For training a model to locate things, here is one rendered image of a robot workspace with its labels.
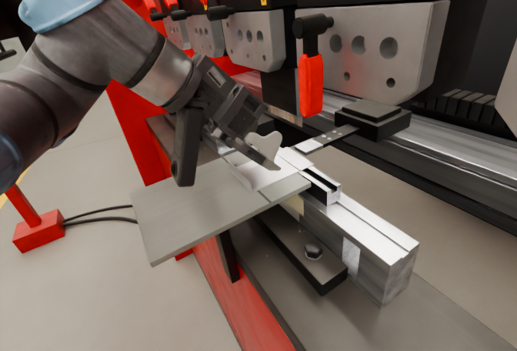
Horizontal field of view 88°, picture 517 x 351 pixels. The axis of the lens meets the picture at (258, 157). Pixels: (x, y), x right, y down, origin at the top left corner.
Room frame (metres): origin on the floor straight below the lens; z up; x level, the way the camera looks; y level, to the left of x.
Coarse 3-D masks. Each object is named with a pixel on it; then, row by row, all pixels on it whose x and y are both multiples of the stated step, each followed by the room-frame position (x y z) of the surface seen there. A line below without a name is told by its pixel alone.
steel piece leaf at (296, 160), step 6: (282, 150) 0.47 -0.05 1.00; (288, 150) 0.46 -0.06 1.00; (282, 156) 0.44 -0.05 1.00; (288, 156) 0.44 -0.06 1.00; (294, 156) 0.44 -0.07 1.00; (300, 156) 0.43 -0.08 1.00; (294, 162) 0.41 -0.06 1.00; (300, 162) 0.41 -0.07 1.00; (306, 162) 0.41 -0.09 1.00; (300, 168) 0.39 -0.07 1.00; (306, 168) 0.39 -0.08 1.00
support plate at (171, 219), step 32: (224, 160) 0.46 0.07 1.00; (160, 192) 0.38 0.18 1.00; (192, 192) 0.37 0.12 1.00; (224, 192) 0.36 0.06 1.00; (256, 192) 0.34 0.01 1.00; (288, 192) 0.33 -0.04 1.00; (160, 224) 0.30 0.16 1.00; (192, 224) 0.29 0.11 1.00; (224, 224) 0.28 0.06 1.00; (160, 256) 0.24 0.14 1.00
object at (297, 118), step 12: (264, 72) 0.47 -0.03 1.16; (276, 72) 0.43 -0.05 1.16; (288, 72) 0.41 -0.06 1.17; (264, 84) 0.47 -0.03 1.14; (276, 84) 0.44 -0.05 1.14; (288, 84) 0.41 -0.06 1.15; (264, 96) 0.48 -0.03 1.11; (276, 96) 0.44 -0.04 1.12; (288, 96) 0.41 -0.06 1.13; (276, 108) 0.46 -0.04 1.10; (288, 108) 0.41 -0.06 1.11; (288, 120) 0.43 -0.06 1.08; (300, 120) 0.40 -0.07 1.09
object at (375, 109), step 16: (336, 112) 0.57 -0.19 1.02; (352, 112) 0.54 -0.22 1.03; (368, 112) 0.52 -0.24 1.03; (384, 112) 0.51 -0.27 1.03; (400, 112) 0.52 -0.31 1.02; (352, 128) 0.52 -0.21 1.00; (368, 128) 0.49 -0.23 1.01; (384, 128) 0.48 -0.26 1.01; (400, 128) 0.51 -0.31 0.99; (304, 144) 0.47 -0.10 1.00; (320, 144) 0.46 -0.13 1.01
